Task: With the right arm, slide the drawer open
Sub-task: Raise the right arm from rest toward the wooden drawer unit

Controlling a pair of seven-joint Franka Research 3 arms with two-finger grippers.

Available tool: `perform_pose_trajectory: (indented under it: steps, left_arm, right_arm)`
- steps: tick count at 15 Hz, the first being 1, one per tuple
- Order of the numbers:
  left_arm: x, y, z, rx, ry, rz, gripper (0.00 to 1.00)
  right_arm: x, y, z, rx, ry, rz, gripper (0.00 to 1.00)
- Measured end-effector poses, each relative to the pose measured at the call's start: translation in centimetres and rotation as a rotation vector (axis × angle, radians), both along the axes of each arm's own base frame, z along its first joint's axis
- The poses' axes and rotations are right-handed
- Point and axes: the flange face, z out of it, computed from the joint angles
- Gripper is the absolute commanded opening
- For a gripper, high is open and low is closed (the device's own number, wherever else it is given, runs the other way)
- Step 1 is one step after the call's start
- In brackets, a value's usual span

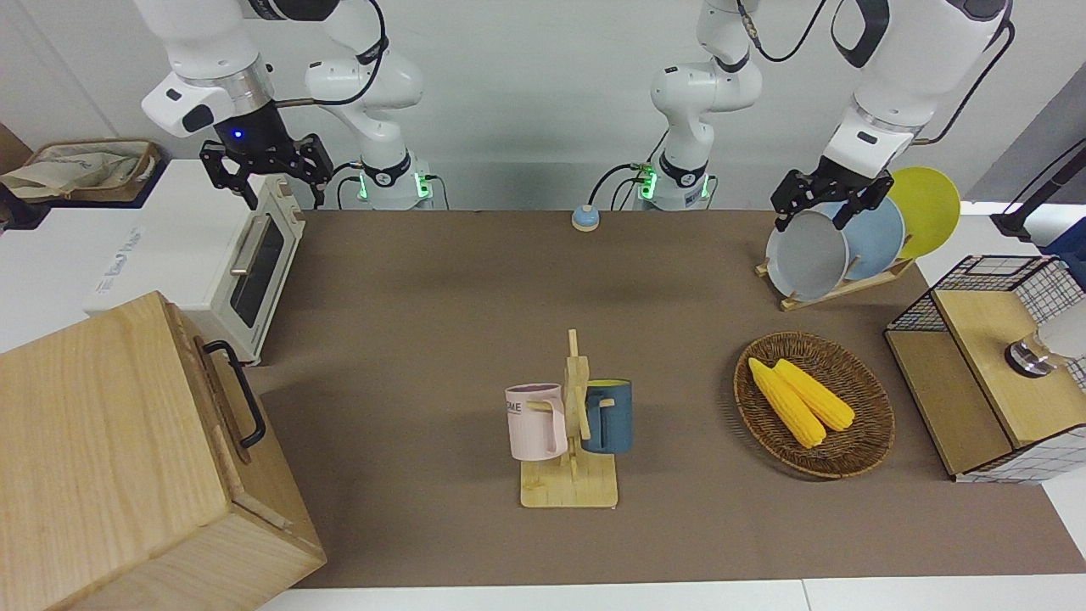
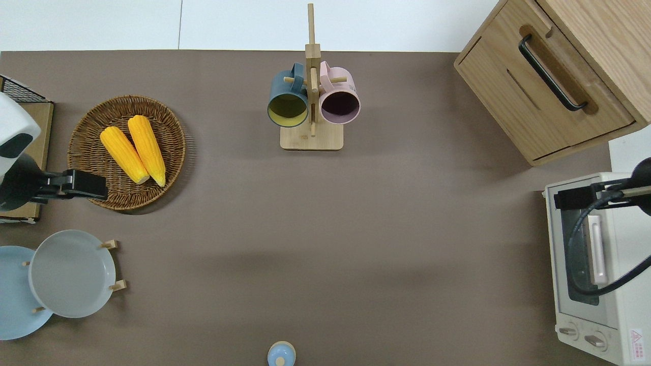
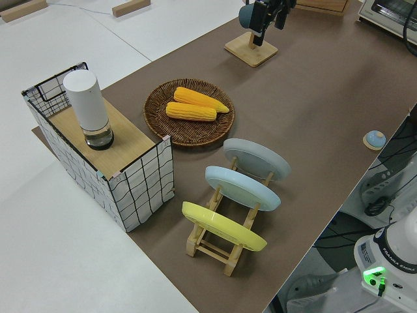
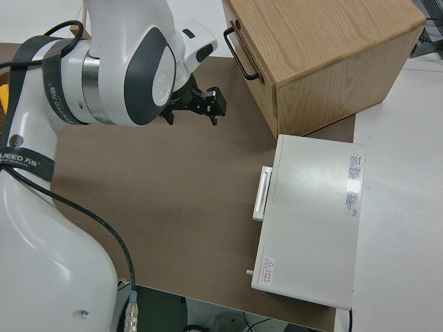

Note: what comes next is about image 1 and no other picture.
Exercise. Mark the light wooden drawer cabinet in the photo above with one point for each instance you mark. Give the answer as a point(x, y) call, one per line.
point(93, 441)

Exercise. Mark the black camera stand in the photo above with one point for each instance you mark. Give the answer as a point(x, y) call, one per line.
point(1014, 222)

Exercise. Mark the small blue round button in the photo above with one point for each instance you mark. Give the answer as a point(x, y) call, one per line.
point(585, 219)

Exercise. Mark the brown wicker basket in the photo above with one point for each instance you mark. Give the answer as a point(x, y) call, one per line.
point(857, 450)

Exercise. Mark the pink mug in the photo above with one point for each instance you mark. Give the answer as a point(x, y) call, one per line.
point(533, 424)

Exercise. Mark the long yellow corn cob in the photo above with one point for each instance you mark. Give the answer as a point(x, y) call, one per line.
point(789, 407)

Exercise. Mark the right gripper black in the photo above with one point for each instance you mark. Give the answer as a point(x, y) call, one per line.
point(250, 136)

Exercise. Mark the brown table mat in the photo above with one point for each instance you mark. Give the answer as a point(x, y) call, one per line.
point(424, 339)

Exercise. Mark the wooden mug rack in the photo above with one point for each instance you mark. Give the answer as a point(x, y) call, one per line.
point(568, 492)

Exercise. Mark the white toaster oven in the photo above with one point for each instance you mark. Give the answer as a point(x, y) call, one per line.
point(178, 246)

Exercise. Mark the yellow plate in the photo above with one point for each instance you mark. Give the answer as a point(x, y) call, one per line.
point(929, 208)

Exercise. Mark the brown woven tray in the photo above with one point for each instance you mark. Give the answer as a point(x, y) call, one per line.
point(144, 174)

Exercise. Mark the beige cloth bag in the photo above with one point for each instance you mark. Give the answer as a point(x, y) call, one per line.
point(76, 170)

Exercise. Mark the dark blue mug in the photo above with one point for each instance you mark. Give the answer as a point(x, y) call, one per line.
point(615, 416)

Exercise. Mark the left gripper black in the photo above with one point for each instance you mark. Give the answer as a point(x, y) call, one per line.
point(848, 185)

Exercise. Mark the light blue plate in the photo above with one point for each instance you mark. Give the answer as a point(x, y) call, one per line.
point(874, 242)

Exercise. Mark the blue box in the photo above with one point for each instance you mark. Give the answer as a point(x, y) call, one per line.
point(1071, 246)

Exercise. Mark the grey plate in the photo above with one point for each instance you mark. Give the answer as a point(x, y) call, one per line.
point(806, 255)

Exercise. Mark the short yellow corn cob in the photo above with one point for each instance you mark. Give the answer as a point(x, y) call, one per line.
point(819, 397)

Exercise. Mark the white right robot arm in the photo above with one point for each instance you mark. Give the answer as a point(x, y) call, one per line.
point(204, 51)

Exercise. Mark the wooden plate rack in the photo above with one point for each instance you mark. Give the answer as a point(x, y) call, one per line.
point(865, 284)

